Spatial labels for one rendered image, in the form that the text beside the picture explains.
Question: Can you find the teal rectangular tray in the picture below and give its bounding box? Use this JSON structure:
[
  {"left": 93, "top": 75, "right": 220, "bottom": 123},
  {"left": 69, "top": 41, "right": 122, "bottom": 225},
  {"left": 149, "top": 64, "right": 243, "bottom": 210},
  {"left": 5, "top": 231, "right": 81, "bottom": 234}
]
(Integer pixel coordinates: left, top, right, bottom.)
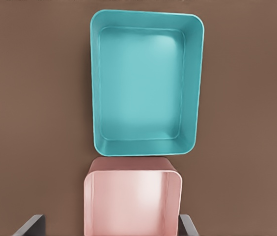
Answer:
[{"left": 89, "top": 9, "right": 205, "bottom": 158}]

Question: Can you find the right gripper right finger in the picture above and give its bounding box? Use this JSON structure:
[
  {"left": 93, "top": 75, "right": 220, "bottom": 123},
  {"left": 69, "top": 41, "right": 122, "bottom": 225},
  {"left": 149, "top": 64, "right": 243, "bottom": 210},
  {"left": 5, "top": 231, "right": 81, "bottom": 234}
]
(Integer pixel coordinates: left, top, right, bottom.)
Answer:
[{"left": 178, "top": 214, "right": 199, "bottom": 236}]

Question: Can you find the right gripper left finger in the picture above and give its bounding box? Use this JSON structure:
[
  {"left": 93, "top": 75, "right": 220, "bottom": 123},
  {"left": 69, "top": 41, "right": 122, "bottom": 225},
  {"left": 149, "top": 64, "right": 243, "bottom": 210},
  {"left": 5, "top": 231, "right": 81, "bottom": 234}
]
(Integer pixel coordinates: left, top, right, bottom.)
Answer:
[{"left": 12, "top": 214, "right": 46, "bottom": 236}]

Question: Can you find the pink rectangular tray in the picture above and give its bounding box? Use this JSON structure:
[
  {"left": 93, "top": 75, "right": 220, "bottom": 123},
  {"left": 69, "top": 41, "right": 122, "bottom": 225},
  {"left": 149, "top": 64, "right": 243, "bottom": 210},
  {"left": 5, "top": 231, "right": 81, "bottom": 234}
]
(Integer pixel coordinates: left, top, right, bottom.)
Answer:
[{"left": 83, "top": 157, "right": 183, "bottom": 236}]

